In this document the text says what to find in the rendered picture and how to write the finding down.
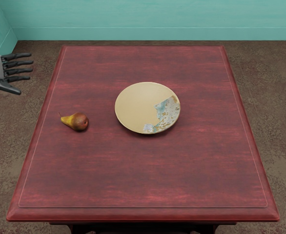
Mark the beige plate with printed pattern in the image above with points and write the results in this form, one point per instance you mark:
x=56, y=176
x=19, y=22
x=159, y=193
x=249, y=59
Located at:
x=143, y=106

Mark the red-yellow pear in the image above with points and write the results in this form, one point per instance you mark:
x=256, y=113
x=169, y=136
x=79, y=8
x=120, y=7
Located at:
x=77, y=121

